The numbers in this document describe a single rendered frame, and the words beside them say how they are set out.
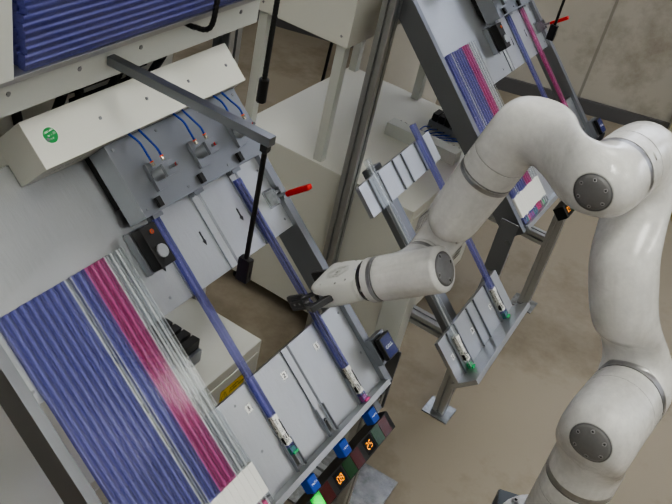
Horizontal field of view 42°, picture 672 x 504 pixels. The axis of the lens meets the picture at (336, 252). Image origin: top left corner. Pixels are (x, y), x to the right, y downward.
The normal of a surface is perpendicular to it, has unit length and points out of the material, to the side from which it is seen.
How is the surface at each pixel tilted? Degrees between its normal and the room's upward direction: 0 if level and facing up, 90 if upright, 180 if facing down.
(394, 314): 90
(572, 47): 90
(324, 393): 42
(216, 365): 0
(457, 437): 0
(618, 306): 86
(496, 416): 0
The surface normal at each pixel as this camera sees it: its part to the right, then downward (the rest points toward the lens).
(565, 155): -0.90, -0.27
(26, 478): 0.19, -0.79
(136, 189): 0.70, -0.29
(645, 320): 0.37, 0.42
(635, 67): -0.22, 0.54
